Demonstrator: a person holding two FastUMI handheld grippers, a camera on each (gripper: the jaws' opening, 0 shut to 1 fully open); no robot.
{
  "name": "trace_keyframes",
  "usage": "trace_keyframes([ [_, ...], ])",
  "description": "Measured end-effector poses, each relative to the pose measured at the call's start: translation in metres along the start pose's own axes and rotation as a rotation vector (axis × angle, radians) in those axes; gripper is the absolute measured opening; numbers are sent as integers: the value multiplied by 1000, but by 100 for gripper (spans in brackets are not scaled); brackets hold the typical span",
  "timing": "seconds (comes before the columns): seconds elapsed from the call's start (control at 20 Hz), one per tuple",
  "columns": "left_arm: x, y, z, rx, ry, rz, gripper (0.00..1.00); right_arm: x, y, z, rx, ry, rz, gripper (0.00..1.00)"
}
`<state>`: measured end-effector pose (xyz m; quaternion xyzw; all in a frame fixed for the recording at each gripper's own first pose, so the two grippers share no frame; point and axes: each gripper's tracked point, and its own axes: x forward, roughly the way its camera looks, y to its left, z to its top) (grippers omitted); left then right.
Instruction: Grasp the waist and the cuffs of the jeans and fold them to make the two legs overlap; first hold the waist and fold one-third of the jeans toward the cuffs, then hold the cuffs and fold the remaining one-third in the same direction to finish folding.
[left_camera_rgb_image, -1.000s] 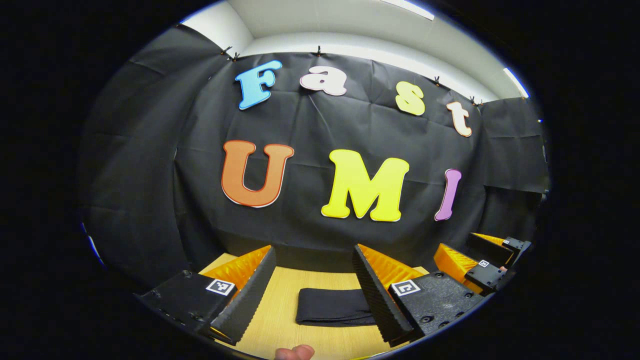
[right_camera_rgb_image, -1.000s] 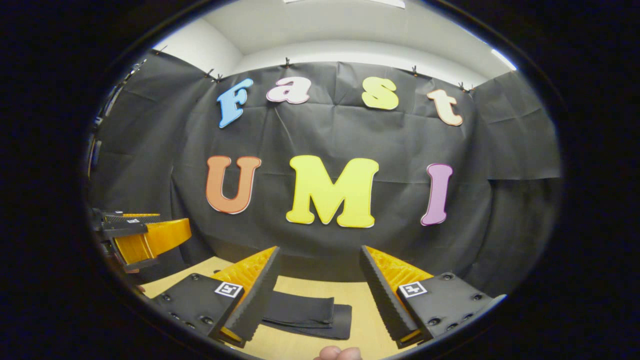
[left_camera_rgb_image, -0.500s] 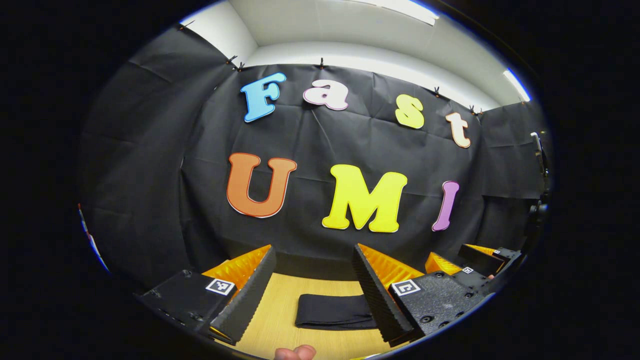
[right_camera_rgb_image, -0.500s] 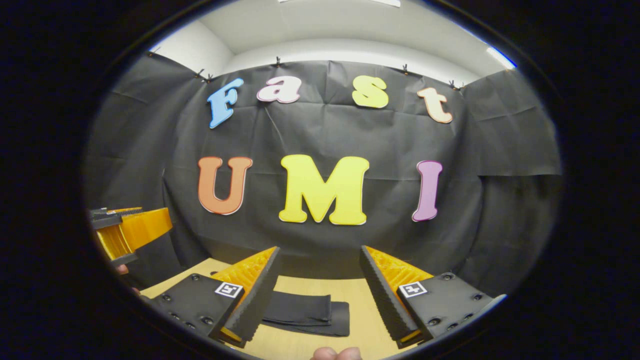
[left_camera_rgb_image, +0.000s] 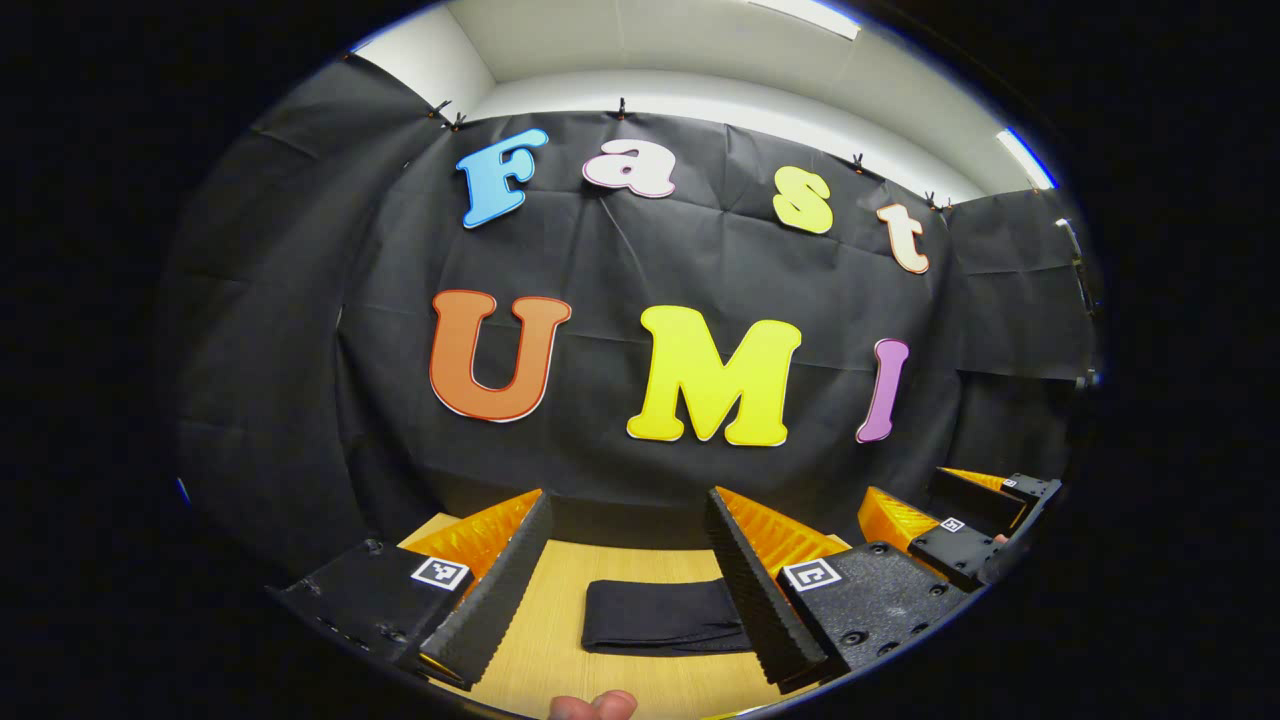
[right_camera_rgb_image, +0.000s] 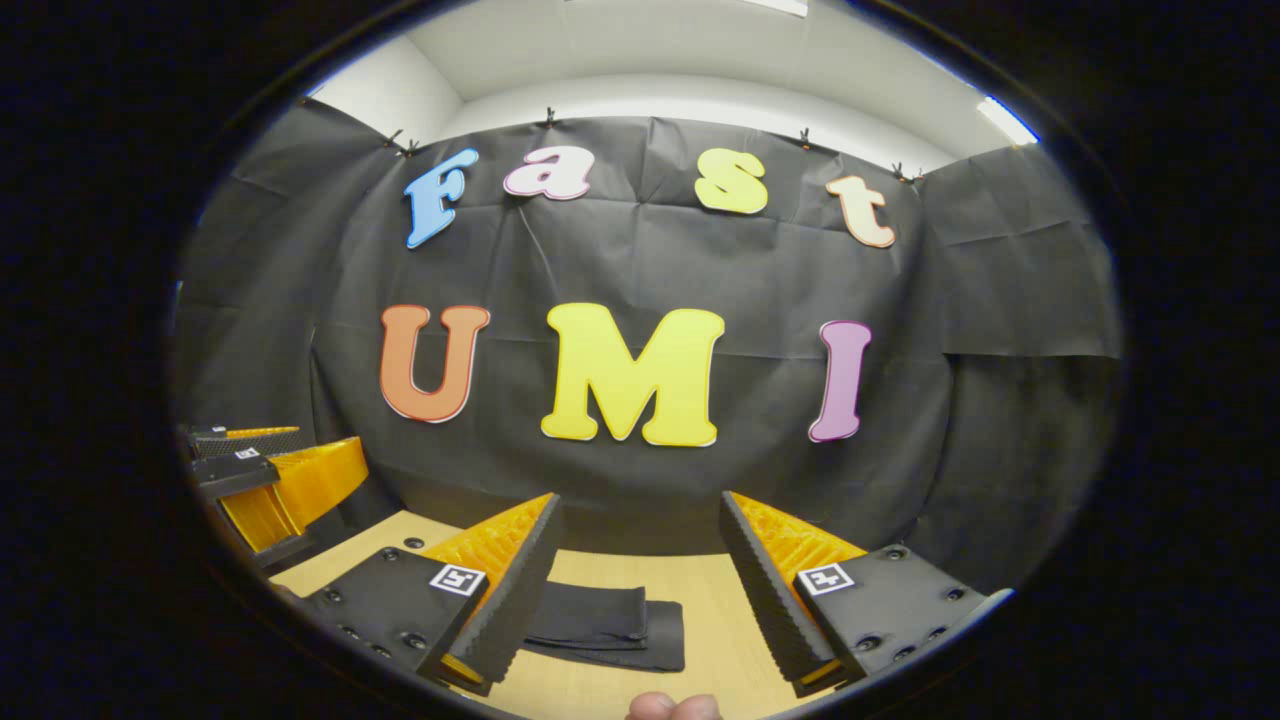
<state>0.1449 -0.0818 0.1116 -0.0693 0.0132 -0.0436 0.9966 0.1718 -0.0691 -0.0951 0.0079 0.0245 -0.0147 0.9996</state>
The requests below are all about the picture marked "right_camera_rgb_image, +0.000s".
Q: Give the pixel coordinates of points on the black backdrop cloth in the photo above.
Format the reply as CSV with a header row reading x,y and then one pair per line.
x,y
650,250

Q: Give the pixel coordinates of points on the long white ceiling light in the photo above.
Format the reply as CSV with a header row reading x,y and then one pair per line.
x,y
1005,120

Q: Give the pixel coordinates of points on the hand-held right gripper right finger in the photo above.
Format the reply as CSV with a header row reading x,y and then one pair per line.
x,y
770,610

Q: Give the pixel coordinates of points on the dark grey jeans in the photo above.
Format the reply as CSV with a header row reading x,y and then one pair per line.
x,y
600,620

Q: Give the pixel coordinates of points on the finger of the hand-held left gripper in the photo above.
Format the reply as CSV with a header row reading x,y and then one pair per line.
x,y
235,475
250,440

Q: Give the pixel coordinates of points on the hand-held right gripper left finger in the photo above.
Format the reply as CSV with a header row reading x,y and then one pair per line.
x,y
515,610

